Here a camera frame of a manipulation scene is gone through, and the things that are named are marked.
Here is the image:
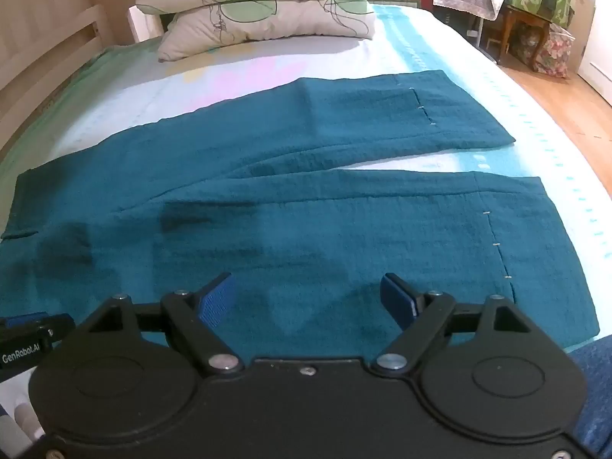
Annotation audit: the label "pastel printed bed sheet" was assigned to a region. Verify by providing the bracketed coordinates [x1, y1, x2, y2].
[0, 2, 612, 393]

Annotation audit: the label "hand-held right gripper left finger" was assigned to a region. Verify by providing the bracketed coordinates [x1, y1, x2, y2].
[88, 272, 242, 376]

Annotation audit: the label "blue cloth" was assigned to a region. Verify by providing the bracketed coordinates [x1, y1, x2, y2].
[566, 332, 612, 459]

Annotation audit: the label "wooden side table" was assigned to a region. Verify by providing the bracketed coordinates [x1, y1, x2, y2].
[487, 5, 552, 66]

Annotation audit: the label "person's left hand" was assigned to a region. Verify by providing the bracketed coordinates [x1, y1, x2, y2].
[0, 402, 45, 459]

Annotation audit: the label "teal pants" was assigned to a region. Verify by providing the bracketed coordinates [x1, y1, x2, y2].
[0, 69, 601, 351]

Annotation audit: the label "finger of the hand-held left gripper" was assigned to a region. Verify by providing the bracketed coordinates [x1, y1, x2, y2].
[0, 312, 51, 329]

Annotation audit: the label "floral fabric bag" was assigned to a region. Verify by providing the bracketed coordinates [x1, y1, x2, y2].
[519, 24, 575, 80]

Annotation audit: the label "wooden bed frame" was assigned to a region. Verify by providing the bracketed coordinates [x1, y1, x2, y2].
[0, 0, 144, 120]

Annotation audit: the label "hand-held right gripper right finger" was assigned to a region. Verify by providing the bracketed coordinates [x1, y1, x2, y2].
[371, 272, 531, 376]

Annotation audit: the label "green under sheet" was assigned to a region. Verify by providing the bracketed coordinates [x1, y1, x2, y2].
[0, 38, 163, 163]

